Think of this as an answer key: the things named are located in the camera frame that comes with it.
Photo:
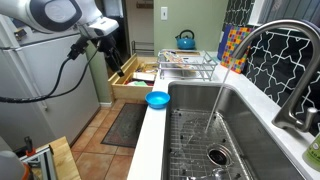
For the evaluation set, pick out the grey rounded object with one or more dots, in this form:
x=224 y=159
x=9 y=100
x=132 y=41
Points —
x=10 y=166

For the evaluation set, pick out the blue plastic bowl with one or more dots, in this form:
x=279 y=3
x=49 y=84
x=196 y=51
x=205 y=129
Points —
x=157 y=99

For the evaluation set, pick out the round sink drain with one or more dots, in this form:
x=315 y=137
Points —
x=218 y=155

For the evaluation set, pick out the black metal floor rack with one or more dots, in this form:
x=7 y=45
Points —
x=141 y=50

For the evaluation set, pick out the red cloth item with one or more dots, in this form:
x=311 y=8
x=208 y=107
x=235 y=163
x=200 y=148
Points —
x=128 y=82

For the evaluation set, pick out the green sponge cloth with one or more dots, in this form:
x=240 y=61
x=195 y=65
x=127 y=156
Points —
x=140 y=83

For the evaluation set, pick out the stainless steel sink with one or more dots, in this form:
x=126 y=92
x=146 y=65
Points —
x=263 y=146

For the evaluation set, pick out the aluminium extrusion frame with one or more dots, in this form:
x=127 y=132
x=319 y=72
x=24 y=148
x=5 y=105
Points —
x=45 y=163

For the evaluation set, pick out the red black clamp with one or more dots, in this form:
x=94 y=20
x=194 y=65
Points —
x=30 y=146

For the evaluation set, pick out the white light switch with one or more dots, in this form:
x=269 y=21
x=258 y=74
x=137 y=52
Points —
x=164 y=13

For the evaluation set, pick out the metal spoon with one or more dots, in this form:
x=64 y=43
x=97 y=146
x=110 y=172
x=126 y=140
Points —
x=218 y=173

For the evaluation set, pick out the window with white frame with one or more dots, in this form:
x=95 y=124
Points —
x=286 y=10

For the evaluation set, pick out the colourful printed board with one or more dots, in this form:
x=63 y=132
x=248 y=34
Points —
x=175 y=59

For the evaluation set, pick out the blue board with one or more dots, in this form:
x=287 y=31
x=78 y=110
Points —
x=222 y=41

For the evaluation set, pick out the patterned dark floor rug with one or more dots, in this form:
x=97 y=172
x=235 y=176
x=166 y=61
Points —
x=125 y=125

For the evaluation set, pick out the colourful mosaic tile board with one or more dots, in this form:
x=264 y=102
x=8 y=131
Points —
x=235 y=46

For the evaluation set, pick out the white refrigerator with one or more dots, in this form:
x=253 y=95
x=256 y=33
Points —
x=30 y=93

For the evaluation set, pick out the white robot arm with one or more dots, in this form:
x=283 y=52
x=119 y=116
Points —
x=56 y=13

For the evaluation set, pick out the blue kettle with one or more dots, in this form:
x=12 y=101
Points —
x=186 y=42

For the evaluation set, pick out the green soap bottle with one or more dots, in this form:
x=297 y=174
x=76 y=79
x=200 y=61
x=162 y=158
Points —
x=313 y=155

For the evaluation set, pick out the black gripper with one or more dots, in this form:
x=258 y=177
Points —
x=108 y=46

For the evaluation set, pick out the brushed steel faucet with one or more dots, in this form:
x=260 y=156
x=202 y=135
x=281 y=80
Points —
x=301 y=86

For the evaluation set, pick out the light wooden table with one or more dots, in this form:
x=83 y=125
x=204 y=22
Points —
x=65 y=160

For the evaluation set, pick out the white paper package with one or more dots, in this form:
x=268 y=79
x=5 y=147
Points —
x=144 y=76

